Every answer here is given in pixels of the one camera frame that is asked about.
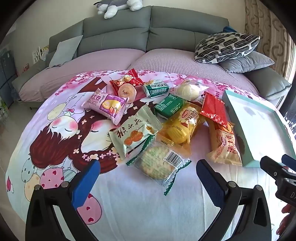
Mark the plain red snack packet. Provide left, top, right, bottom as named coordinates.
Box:
left=200, top=91, right=234, bottom=127

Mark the red printed snack packet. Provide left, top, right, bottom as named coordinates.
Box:
left=109, top=69, right=145, bottom=103

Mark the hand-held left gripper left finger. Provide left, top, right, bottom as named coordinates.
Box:
left=25, top=159, right=101, bottom=241

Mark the pink snack packet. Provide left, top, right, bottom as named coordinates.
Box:
left=81, top=88, right=129, bottom=126

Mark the yellow jelly cup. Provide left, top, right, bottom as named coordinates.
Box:
left=118, top=84, right=137, bottom=103

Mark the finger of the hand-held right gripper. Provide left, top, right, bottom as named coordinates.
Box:
left=260, top=156, right=282, bottom=184
left=281, top=154, right=296, bottom=172

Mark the grey sofa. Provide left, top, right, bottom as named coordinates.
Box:
left=11, top=6, right=292, bottom=109

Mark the blue-grey cabinet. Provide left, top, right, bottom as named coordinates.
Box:
left=0, top=50, right=18, bottom=107

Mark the printed cartoon blanket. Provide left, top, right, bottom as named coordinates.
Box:
left=5, top=70, right=296, bottom=241

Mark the grey and white plush toy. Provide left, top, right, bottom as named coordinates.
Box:
left=94, top=0, right=142, bottom=19

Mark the black and white patterned pillow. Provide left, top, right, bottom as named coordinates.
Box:
left=194, top=32, right=260, bottom=64

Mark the light green snack packet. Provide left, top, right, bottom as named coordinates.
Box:
left=108, top=104, right=163, bottom=160

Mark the yellow bread packet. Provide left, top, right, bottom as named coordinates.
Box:
left=158, top=102, right=204, bottom=154

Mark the green and white cookie packet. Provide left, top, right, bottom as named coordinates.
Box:
left=143, top=79, right=171, bottom=99

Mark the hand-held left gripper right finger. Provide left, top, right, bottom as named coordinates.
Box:
left=196, top=159, right=272, bottom=241

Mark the dark green snack packet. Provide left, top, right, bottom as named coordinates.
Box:
left=154, top=95, right=185, bottom=121

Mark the light blue pillow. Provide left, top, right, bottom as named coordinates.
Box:
left=46, top=35, right=84, bottom=69

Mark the teal tray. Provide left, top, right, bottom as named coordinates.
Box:
left=222, top=90, right=296, bottom=168

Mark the grey pillow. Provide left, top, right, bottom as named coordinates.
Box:
left=218, top=50, right=275, bottom=73

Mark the pink sofa cover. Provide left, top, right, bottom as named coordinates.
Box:
left=18, top=49, right=257, bottom=109

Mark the clear packet with bun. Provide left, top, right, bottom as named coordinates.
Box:
left=170, top=80, right=210, bottom=103

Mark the person's right hand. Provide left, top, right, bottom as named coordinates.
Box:
left=276, top=203, right=293, bottom=235

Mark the clear packet with green biscuit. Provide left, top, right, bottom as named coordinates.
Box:
left=126, top=137, right=192, bottom=196

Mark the patterned beige curtain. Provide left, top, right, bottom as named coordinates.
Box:
left=244, top=0, right=292, bottom=79

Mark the cream and orange snack packet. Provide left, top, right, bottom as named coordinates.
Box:
left=207, top=120, right=243, bottom=166

